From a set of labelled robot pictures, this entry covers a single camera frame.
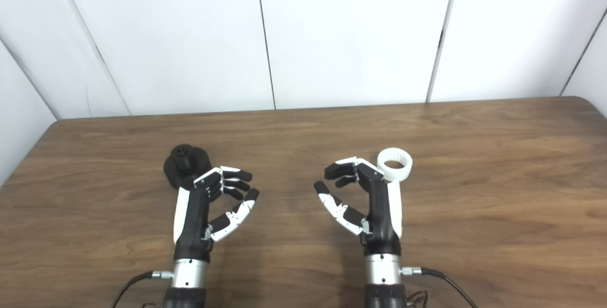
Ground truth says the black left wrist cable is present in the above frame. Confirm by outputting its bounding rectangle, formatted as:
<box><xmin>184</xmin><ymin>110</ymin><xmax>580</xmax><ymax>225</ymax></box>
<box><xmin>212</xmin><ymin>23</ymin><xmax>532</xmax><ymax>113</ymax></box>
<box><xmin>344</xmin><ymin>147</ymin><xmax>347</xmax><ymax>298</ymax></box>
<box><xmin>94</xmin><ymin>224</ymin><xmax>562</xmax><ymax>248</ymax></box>
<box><xmin>110</xmin><ymin>270</ymin><xmax>175</xmax><ymax>308</ymax></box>

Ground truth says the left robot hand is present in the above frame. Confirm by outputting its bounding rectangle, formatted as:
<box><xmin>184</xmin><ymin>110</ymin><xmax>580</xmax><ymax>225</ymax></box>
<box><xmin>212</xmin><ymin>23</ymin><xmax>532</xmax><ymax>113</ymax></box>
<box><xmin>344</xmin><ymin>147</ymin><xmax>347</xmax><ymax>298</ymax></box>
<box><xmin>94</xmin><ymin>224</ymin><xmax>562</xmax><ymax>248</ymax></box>
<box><xmin>173</xmin><ymin>166</ymin><xmax>260</xmax><ymax>262</ymax></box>

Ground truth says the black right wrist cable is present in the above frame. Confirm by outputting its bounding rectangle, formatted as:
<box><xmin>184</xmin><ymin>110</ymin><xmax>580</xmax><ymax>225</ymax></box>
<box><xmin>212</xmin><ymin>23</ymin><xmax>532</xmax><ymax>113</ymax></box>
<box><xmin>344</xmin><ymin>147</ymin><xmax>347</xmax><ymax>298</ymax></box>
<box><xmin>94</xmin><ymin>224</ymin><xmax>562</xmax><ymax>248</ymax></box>
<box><xmin>400</xmin><ymin>266</ymin><xmax>479</xmax><ymax>308</ymax></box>

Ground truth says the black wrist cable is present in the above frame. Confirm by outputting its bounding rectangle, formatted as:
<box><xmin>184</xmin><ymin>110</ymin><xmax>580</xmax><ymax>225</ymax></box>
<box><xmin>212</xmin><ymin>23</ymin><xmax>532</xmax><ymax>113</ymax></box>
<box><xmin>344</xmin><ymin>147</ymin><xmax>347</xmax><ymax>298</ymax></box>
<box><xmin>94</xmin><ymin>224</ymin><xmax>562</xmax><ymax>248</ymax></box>
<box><xmin>110</xmin><ymin>270</ymin><xmax>175</xmax><ymax>308</ymax></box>
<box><xmin>400</xmin><ymin>266</ymin><xmax>479</xmax><ymax>308</ymax></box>

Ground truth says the white toothed ring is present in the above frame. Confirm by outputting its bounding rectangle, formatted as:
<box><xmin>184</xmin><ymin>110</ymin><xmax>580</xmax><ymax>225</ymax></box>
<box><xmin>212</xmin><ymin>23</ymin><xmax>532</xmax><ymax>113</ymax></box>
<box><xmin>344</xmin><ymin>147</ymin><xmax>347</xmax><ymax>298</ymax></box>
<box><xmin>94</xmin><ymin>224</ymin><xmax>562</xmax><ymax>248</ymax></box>
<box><xmin>377</xmin><ymin>148</ymin><xmax>413</xmax><ymax>182</ymax></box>

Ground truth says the round black part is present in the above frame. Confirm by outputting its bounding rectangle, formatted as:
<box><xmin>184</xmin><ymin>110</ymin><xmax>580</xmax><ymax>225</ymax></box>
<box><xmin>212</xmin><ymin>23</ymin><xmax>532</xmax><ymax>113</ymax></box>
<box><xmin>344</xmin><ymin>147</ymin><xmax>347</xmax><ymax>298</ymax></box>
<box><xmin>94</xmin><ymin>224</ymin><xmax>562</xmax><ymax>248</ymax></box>
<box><xmin>163</xmin><ymin>144</ymin><xmax>212</xmax><ymax>191</ymax></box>

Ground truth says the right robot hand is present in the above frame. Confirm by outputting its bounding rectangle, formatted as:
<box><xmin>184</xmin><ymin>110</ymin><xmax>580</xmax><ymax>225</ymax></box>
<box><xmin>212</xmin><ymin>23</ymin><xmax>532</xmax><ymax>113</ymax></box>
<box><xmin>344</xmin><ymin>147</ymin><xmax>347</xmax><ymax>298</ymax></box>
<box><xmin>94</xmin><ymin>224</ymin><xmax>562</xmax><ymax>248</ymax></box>
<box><xmin>313</xmin><ymin>157</ymin><xmax>404</xmax><ymax>257</ymax></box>

